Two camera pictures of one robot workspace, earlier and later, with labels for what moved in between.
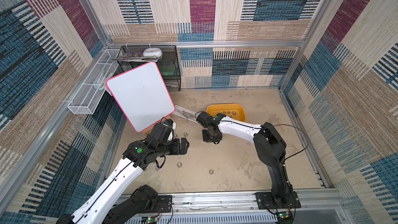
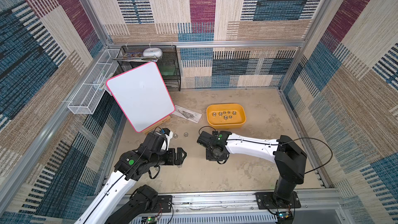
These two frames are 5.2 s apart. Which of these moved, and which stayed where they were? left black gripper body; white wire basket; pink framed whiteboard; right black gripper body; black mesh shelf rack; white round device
Moved: right black gripper body; left black gripper body
Stayed: pink framed whiteboard; black mesh shelf rack; white wire basket; white round device
